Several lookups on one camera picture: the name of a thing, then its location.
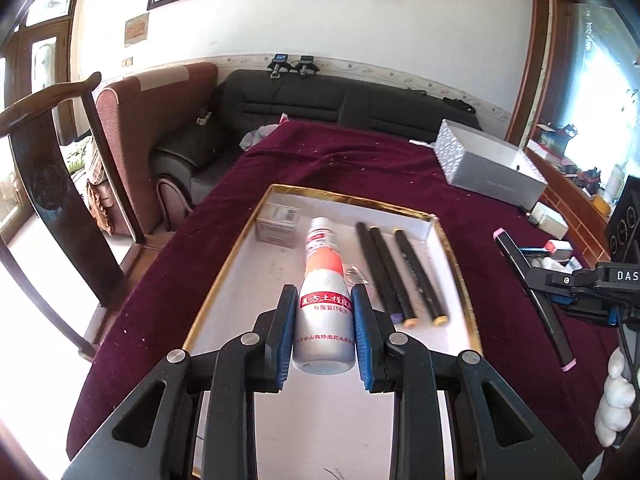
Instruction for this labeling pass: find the white bottle orange cap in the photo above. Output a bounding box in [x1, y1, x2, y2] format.
[293, 217, 355, 375]

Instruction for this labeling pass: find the small red white box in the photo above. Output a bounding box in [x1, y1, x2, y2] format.
[544, 240, 573, 261]

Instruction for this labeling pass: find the white beige medicine carton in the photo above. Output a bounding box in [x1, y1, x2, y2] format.
[528, 202, 568, 240]

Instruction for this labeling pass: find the maroon armchair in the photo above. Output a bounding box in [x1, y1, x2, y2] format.
[96, 62, 218, 234]

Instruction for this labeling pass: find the black marker pink cap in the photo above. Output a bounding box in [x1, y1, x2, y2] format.
[492, 228, 576, 372]

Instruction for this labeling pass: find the black leather sofa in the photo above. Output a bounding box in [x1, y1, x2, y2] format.
[150, 70, 480, 214]

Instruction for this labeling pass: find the maroon velvet bedspread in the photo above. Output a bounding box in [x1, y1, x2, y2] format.
[65, 119, 622, 470]

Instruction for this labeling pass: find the right white gloved hand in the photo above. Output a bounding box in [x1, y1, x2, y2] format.
[594, 348, 636, 448]

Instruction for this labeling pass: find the black marker yellow cap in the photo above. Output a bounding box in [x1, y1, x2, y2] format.
[394, 230, 449, 326]

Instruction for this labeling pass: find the white tray gold rim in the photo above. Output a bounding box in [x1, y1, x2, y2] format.
[186, 184, 480, 479]

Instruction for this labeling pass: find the dark wooden chair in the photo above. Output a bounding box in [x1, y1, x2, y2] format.
[1, 72, 145, 361]

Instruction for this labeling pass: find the black marker purple cap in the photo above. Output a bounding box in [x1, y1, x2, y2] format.
[355, 222, 404, 324]

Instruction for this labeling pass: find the silver shoe box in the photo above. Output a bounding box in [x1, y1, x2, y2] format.
[433, 119, 548, 211]

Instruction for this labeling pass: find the brick pattern wooden cabinet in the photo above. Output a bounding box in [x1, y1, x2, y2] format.
[525, 148, 610, 266]

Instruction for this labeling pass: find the small grey medicine box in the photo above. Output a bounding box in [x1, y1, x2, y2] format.
[255, 203, 299, 248]

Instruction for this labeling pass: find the black marker orange cap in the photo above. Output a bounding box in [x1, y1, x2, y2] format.
[369, 226, 418, 328]

